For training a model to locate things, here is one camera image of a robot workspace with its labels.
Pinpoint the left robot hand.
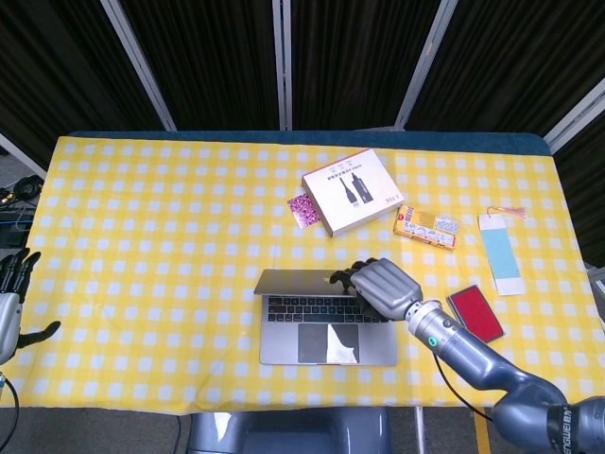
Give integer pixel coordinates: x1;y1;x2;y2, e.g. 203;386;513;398
0;248;62;365

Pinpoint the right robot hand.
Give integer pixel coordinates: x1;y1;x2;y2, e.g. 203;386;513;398
329;257;424;324

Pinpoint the silver laptop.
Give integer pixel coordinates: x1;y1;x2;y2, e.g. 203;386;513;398
253;269;399;367

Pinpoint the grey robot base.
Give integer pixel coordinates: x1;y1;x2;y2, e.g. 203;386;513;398
187;406;394;454

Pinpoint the yellow snack package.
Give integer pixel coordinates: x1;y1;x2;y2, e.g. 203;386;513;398
392;204;461;252

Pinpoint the red stamp pad case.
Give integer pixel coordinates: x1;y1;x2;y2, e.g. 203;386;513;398
446;285;506;344

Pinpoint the pink glitter card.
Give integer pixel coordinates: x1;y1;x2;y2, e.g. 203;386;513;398
286;192;323;229

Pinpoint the blue bookmark with tassel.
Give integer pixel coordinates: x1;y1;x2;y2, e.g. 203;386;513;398
477;204;531;297

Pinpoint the yellow checkered tablecloth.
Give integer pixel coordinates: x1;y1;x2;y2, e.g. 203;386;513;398
0;135;605;416

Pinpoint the white cable adapter box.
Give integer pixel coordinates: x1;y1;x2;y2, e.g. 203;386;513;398
302;148;406;238

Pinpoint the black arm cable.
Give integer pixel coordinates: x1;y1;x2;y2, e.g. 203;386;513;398
432;352;495;422

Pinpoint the black cable bundle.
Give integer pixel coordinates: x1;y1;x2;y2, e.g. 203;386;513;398
0;174;44;207

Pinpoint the white partition frame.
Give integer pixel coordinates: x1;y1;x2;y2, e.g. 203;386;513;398
0;0;605;181

